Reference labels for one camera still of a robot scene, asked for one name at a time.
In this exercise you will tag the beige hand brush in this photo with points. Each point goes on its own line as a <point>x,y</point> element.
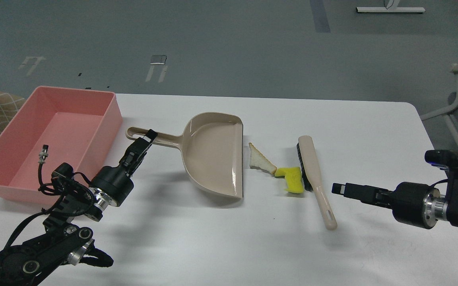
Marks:
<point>312,178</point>

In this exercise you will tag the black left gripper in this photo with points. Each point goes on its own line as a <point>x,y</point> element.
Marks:
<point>116,182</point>

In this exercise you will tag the pink plastic bin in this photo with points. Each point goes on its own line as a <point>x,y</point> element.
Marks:
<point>79,127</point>

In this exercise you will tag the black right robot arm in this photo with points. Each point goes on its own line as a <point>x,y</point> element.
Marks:
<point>446,207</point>

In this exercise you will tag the white desk foot bar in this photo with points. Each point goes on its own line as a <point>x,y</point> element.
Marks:
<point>412,10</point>

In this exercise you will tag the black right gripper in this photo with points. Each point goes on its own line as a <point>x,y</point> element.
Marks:
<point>411,203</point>

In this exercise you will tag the yellow sponge piece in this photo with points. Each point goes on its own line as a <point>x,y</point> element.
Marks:
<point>293,178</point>

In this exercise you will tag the metal floor plate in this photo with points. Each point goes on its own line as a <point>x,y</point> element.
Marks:
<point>158,59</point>

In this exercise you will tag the beige plastic dustpan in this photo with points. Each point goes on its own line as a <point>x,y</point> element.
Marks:
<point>211,148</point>

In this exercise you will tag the triangular bread slice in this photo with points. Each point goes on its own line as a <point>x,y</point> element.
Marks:
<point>260,162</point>

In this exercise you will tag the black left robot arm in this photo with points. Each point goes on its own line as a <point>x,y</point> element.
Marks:
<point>48,239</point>

